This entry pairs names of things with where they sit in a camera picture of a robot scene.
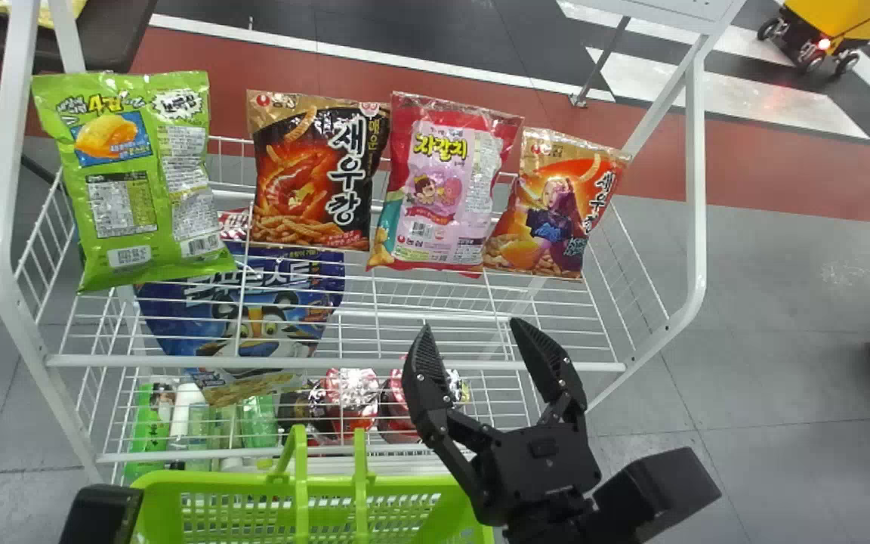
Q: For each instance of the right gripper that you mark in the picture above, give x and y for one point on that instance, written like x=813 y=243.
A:
x=537 y=468

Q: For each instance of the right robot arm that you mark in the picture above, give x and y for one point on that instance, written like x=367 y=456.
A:
x=552 y=530

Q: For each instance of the red noodle cup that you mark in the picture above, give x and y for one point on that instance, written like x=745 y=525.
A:
x=346 y=400
x=393 y=415

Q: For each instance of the orange snack packet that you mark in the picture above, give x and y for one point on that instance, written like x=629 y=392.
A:
x=548 y=211

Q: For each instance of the red snack packet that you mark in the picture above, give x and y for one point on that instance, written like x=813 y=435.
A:
x=442 y=189

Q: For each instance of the green bottle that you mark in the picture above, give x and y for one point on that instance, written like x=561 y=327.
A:
x=149 y=431
x=260 y=423

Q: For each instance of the blue cereal bag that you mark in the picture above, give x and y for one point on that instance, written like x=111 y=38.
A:
x=254 y=302

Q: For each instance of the black snack packet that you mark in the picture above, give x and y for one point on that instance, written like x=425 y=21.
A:
x=314 y=174

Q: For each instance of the green basket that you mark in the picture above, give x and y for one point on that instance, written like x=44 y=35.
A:
x=254 y=514

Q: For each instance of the white bottle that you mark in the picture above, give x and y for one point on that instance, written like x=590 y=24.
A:
x=187 y=412

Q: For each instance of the green snack packet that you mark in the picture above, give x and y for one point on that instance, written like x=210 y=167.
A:
x=133 y=189

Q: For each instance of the yellow wheeled cart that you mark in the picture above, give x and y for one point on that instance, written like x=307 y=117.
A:
x=828 y=26

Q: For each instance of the dark side table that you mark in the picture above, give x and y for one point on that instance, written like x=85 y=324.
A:
x=103 y=30

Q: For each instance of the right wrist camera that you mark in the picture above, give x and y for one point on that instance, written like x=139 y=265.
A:
x=654 y=491

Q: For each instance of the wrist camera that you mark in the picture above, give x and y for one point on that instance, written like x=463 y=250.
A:
x=654 y=491
x=99 y=517

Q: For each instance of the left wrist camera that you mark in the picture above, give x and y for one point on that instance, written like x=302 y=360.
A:
x=99 y=517

